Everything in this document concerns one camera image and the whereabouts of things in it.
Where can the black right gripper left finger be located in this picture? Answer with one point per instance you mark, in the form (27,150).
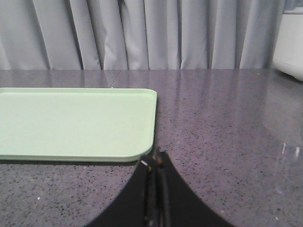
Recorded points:
(129,208)

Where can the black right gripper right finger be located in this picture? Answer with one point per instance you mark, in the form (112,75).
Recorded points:
(178,205)

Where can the light green rectangular tray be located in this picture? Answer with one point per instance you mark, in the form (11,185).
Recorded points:
(76,124)

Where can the white appliance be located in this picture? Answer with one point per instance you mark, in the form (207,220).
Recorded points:
(288,54)

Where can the grey pleated curtain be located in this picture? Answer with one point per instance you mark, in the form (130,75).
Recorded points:
(138,34)

